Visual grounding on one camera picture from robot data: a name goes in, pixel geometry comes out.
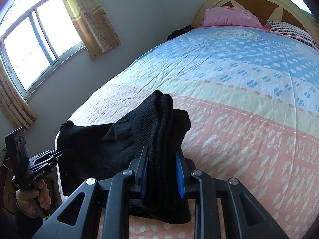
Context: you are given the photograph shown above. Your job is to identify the black pants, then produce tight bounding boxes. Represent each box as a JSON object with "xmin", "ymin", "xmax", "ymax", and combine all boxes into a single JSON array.
[{"xmin": 57, "ymin": 91, "xmax": 191, "ymax": 224}]

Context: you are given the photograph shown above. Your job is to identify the dark clothing beside bed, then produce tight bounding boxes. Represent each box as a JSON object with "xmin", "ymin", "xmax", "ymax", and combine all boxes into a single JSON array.
[{"xmin": 166, "ymin": 25, "xmax": 194, "ymax": 41}]

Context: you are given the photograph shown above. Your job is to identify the person left hand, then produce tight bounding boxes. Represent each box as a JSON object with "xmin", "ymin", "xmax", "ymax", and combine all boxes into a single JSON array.
[{"xmin": 16, "ymin": 180, "xmax": 51, "ymax": 217}]

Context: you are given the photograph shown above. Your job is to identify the side window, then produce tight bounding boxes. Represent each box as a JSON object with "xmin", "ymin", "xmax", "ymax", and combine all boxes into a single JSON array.
[{"xmin": 1, "ymin": 0, "xmax": 84, "ymax": 100}]

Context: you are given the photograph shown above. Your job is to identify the polka dot bed cover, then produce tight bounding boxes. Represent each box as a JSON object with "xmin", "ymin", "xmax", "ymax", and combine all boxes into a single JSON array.
[{"xmin": 70, "ymin": 27, "xmax": 318, "ymax": 238}]

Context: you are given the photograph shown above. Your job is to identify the yellow side curtain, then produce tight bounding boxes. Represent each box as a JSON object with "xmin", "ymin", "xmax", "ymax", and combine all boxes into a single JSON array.
[{"xmin": 62, "ymin": 0, "xmax": 121, "ymax": 61}]

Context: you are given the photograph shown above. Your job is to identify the plaid pillow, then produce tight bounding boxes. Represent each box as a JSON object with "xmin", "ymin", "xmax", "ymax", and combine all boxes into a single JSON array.
[{"xmin": 268, "ymin": 21, "xmax": 318, "ymax": 50}]

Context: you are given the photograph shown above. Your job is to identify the pink pillow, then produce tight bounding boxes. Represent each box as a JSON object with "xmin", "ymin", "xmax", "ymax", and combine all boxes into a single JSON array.
[{"xmin": 203, "ymin": 7, "xmax": 263, "ymax": 29}]

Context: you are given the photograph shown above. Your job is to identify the cream wooden headboard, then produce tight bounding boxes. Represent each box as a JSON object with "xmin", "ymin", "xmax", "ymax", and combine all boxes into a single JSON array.
[{"xmin": 192, "ymin": 0, "xmax": 318, "ymax": 42}]

